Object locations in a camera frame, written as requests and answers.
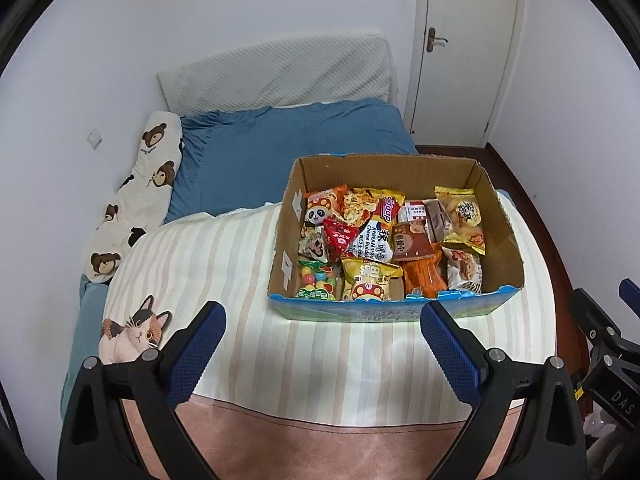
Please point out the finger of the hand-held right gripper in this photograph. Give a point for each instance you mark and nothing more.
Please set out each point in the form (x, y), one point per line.
(631, 291)
(595, 320)

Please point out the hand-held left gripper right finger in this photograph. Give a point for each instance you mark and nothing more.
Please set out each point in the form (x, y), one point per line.
(450, 355)

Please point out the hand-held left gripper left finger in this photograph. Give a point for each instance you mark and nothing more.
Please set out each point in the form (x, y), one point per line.
(195, 360)

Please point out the orange snack packet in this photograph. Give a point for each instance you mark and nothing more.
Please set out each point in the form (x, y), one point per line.
(425, 275)

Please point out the white meat snack packet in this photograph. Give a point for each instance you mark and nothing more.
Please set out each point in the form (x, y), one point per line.
(465, 270)

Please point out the yellow mushroom print snack packet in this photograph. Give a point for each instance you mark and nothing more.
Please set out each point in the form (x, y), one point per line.
(370, 280)

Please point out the brown snack packet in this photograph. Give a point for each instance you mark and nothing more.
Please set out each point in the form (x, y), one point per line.
(410, 240)

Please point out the cardboard box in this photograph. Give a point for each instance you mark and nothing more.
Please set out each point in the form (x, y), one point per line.
(495, 240)

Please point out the yellow bun snack packet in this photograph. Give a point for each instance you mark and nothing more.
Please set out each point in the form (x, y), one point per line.
(462, 217)

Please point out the green candy bag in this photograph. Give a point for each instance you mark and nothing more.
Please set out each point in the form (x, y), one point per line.
(317, 280)

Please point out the red triangular snack packet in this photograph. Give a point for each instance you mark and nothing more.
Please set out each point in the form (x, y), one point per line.
(340, 237)

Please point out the small cartoon face snack packet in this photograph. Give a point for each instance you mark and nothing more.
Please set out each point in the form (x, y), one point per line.
(315, 245)

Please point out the striped cat print blanket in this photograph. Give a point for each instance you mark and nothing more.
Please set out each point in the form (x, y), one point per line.
(225, 260)

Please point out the light blue bedding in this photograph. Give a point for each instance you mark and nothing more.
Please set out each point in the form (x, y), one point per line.
(82, 340)

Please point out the yellow instant noodle packet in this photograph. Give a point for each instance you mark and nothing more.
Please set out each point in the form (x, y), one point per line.
(380, 240)

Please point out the beige wrapped snack bar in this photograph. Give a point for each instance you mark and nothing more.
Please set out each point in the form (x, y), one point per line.
(435, 217)

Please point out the red and white snack packet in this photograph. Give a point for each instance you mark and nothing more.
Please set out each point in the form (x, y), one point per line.
(412, 210)

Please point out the bear print pillow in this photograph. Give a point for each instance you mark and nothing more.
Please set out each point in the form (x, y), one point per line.
(147, 175)

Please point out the panda print snack packet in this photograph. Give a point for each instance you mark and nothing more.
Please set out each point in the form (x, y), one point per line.
(320, 207)

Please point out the blue bed sheet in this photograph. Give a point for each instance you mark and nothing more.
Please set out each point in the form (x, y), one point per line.
(280, 155)

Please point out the white door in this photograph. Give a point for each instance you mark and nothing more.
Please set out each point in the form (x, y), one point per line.
(465, 50)

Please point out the white quilted headboard cushion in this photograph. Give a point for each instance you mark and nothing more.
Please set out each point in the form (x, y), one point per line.
(280, 72)

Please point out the white wall socket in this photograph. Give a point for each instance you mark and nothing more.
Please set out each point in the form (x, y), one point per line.
(95, 138)

